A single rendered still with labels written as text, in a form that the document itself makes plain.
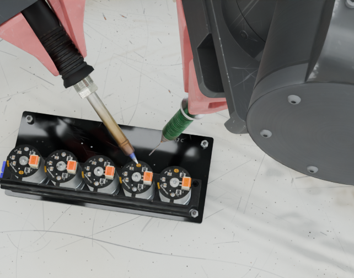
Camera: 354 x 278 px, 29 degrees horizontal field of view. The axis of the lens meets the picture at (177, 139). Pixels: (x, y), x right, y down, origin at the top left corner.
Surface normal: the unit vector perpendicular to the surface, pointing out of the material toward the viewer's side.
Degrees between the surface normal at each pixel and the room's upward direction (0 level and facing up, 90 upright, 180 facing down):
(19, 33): 81
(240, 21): 70
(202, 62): 21
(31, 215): 0
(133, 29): 0
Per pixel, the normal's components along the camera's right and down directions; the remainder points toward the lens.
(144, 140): -0.01, -0.29
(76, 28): 0.59, 0.71
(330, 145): -0.27, 0.86
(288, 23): -0.78, -0.46
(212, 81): 0.34, -0.34
